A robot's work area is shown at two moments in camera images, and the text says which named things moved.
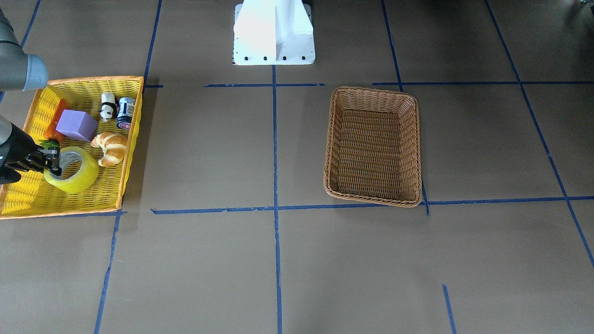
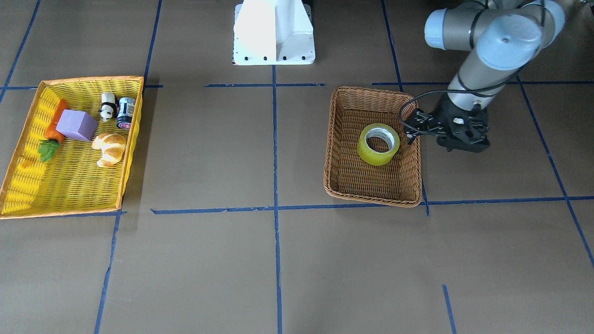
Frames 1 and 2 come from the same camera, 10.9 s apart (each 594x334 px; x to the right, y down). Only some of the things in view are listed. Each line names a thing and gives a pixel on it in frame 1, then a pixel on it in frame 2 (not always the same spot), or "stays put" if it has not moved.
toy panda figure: [108, 108] stays put
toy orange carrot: [53, 137] stays put
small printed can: [126, 107] stays put
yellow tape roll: [84, 178] to [387, 132]
